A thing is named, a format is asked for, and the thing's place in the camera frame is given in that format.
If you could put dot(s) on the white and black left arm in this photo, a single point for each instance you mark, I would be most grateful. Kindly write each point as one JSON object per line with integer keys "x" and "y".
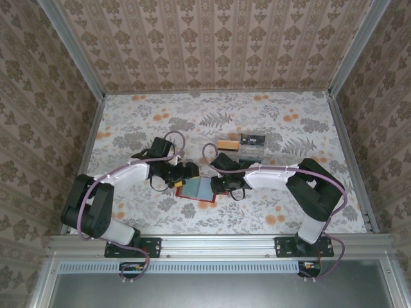
{"x": 128, "y": 174}

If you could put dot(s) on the wide aluminium base rail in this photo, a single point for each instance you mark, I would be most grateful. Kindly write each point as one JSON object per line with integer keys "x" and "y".
{"x": 218, "y": 245}

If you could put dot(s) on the red tray with blue pad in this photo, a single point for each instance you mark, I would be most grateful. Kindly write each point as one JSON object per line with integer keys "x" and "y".
{"x": 196, "y": 191}

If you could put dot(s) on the small connector board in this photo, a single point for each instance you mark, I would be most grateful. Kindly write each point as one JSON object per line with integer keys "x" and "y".
{"x": 309, "y": 267}
{"x": 133, "y": 269}

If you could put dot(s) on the black VIP card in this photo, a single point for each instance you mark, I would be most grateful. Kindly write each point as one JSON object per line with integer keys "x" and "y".
{"x": 253, "y": 140}

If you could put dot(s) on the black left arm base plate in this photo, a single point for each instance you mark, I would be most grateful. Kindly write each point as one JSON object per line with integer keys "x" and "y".
{"x": 151, "y": 248}

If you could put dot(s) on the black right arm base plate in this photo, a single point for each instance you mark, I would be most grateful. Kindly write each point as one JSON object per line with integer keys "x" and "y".
{"x": 284, "y": 248}

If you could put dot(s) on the gold card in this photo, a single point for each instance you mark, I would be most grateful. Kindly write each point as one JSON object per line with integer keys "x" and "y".
{"x": 228, "y": 145}

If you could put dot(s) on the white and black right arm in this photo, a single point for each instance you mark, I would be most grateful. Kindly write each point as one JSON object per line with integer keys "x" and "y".
{"x": 263, "y": 179}

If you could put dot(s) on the aluminium frame post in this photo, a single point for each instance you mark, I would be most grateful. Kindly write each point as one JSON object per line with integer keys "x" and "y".
{"x": 74, "y": 51}
{"x": 356, "y": 48}

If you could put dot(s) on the grey metal panel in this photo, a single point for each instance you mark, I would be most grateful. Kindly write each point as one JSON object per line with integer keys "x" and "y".
{"x": 224, "y": 292}

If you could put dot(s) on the aluminium table side rail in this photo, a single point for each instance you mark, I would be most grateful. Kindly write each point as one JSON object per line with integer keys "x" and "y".
{"x": 90, "y": 141}
{"x": 346, "y": 144}

